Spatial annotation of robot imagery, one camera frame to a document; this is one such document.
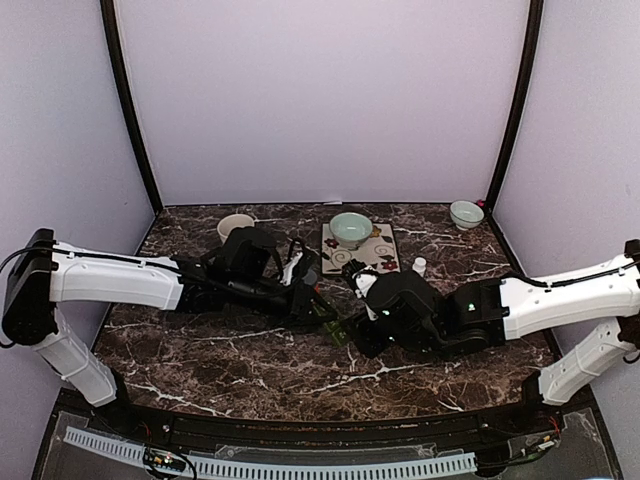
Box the green pill organizer box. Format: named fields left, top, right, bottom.
left=323, top=320, right=352, bottom=347

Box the white pill bottle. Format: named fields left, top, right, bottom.
left=412, top=257, right=427, bottom=277

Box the red pill bottle grey lid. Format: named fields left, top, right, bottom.
left=302, top=269, right=318, bottom=289

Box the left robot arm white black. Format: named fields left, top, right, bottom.
left=1, top=227, right=337, bottom=436

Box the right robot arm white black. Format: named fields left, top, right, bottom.
left=343, top=239, right=639, bottom=434

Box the floral square coaster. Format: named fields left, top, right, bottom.
left=321, top=223, right=401, bottom=276

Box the celadon green bowl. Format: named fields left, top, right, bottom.
left=329, top=212, right=373, bottom=250

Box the cream ceramic mug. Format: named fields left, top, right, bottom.
left=216, top=213, right=255, bottom=244

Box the small white bowl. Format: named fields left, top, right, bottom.
left=449, top=200, right=485, bottom=231

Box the small circuit board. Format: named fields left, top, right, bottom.
left=142, top=447, right=187, bottom=473

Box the white slotted cable duct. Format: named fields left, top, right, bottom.
left=63, top=427, right=477, bottom=480

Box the black right frame post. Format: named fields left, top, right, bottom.
left=485, top=0, right=544, bottom=215

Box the black frame post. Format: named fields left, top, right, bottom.
left=485, top=0, right=544, bottom=215
left=99, top=0, right=164, bottom=216

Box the black left frame post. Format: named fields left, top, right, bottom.
left=99, top=0, right=164, bottom=216

